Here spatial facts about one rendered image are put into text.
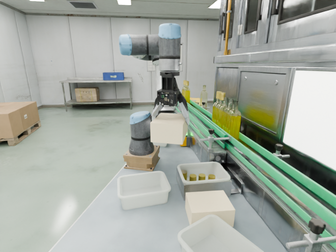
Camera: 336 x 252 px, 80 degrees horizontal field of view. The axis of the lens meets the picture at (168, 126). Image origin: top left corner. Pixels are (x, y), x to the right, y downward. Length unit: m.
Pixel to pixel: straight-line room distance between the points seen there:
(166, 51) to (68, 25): 6.63
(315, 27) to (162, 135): 0.72
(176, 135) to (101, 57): 6.38
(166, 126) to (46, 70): 6.86
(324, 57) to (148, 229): 0.87
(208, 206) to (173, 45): 0.58
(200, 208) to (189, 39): 6.63
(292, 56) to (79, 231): 1.08
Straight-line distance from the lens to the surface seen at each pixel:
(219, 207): 0.82
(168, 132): 0.73
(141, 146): 1.14
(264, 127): 1.15
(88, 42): 7.09
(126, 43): 0.81
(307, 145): 0.94
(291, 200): 0.79
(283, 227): 0.83
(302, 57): 0.98
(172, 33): 0.72
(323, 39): 0.96
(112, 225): 0.87
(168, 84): 0.72
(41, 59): 7.48
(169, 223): 0.85
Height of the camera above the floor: 1.33
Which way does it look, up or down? 17 degrees down
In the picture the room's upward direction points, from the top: straight up
